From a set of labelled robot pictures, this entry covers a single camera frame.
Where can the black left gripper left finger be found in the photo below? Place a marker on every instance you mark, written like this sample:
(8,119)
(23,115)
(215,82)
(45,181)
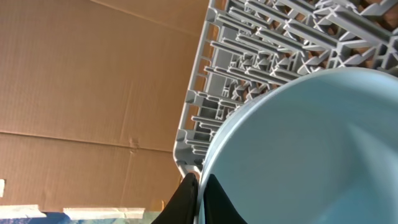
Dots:
(182,206)

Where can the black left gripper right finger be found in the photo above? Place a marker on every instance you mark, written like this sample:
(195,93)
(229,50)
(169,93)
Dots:
(218,207)

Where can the light blue bowl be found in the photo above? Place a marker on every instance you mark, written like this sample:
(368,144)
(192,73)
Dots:
(319,149)

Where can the brown cardboard sheet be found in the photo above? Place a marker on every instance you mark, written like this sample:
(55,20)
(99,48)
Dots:
(91,98)

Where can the grey plastic dish rack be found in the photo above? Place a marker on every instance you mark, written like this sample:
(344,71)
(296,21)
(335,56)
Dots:
(250,47)

